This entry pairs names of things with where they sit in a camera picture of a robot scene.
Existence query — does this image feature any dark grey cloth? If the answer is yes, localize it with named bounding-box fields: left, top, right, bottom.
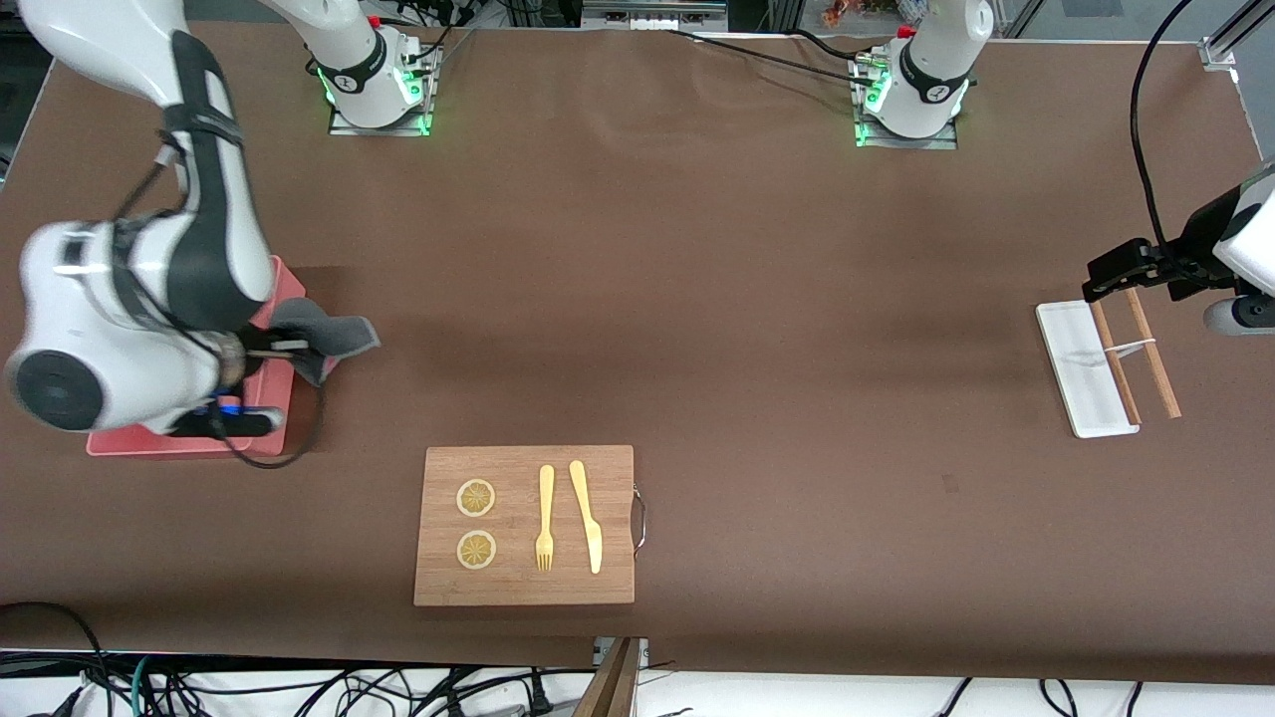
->
left=269, top=298, right=383, bottom=388

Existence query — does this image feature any white rectangular tray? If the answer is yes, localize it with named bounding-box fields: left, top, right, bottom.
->
left=1036, top=300, right=1140, bottom=439

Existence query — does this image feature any pink plastic bin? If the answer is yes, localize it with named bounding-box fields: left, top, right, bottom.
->
left=86, top=256, right=308, bottom=459

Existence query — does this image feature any yellow plastic fork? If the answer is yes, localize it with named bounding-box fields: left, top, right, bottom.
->
left=535, top=464, right=556, bottom=573

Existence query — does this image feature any yellow plastic knife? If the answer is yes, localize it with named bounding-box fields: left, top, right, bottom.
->
left=569, top=459, right=604, bottom=576

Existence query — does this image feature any wooden cutting board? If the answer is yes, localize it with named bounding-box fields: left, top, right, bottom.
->
left=413, top=445, right=648, bottom=607

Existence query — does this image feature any wooden stand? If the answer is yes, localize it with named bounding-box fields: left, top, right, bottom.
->
left=573, top=637, right=640, bottom=717

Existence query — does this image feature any white power strip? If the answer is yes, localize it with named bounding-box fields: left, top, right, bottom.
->
left=581, top=0, right=730, bottom=31

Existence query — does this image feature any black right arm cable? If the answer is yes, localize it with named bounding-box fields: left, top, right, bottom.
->
left=110, top=129, right=327, bottom=470

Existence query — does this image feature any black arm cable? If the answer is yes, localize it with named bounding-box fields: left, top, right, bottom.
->
left=110, top=129, right=327, bottom=470
left=1130, top=0, right=1196, bottom=266

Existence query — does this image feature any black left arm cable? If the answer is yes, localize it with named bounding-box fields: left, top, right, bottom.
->
left=1130, top=0, right=1196, bottom=266

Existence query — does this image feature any aluminium frame profile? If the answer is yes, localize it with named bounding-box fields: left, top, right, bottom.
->
left=1200, top=0, right=1275, bottom=71

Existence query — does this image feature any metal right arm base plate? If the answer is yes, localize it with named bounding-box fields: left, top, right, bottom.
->
left=328, top=45, right=440, bottom=137

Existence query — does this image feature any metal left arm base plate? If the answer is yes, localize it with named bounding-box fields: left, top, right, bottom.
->
left=852, top=55, right=960, bottom=150

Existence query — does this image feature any black looped floor cable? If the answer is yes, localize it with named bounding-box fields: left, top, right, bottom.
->
left=0, top=601, right=113, bottom=717

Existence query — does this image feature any black cable on tabletop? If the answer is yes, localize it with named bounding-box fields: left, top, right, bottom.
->
left=665, top=28, right=888, bottom=83

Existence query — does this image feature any small metal bracket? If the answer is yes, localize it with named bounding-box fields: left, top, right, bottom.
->
left=594, top=637, right=650, bottom=670

